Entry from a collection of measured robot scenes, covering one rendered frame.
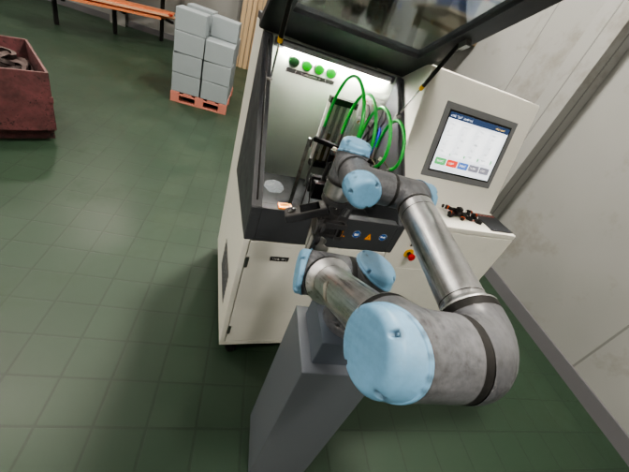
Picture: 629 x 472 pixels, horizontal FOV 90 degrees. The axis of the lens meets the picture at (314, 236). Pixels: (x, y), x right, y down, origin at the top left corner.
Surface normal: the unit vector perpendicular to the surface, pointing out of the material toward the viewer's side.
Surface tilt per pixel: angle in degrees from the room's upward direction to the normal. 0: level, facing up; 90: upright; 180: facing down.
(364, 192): 90
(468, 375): 54
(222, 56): 90
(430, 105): 76
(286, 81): 90
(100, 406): 0
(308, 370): 0
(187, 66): 90
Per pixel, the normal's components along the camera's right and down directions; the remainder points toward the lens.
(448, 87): 0.30, 0.43
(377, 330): -0.91, -0.15
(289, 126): 0.23, 0.63
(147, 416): 0.30, -0.77
